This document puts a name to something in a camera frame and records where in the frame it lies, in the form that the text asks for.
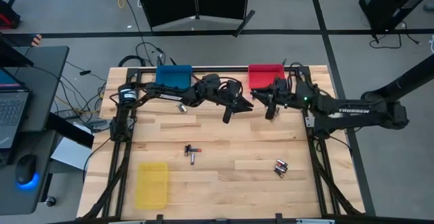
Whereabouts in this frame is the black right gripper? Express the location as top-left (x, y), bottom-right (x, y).
top-left (250, 77), bottom-right (296, 121)

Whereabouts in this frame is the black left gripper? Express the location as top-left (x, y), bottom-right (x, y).
top-left (216, 78), bottom-right (254, 125)

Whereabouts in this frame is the red plastic bin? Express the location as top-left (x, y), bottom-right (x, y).
top-left (248, 63), bottom-right (286, 90)

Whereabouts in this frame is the blue plastic bin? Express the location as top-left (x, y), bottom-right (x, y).
top-left (155, 64), bottom-right (193, 90)

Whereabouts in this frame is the black partition foot bar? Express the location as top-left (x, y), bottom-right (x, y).
top-left (233, 10), bottom-right (256, 37)

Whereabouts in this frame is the yellow plastic bin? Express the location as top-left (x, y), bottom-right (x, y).
top-left (135, 162), bottom-right (170, 210)

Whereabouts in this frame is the grey power strip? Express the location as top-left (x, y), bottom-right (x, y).
top-left (83, 117), bottom-right (113, 134)

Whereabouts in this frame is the black equipment case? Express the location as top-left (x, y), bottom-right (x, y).
top-left (358, 0), bottom-right (434, 31)

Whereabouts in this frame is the white box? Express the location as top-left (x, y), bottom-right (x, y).
top-left (50, 136), bottom-right (93, 171)

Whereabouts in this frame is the black office desk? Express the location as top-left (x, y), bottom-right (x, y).
top-left (0, 45), bottom-right (95, 215)

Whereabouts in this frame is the black mouse with blue light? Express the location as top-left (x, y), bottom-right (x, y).
top-left (15, 154), bottom-right (38, 187)

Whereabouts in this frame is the dark grey laptop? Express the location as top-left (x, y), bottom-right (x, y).
top-left (0, 66), bottom-right (33, 150)

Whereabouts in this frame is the black desk monitor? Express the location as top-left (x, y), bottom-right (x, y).
top-left (0, 33), bottom-right (35, 68)

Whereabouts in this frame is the red and black box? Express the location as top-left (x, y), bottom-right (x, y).
top-left (0, 0), bottom-right (20, 30)

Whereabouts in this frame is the black aluminium table frame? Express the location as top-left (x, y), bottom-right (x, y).
top-left (81, 66), bottom-right (366, 224)

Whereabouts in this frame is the black coiled cable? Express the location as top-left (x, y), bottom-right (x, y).
top-left (118, 41), bottom-right (167, 68)

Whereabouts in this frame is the black camera mast pole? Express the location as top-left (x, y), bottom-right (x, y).
top-left (361, 52), bottom-right (434, 102)

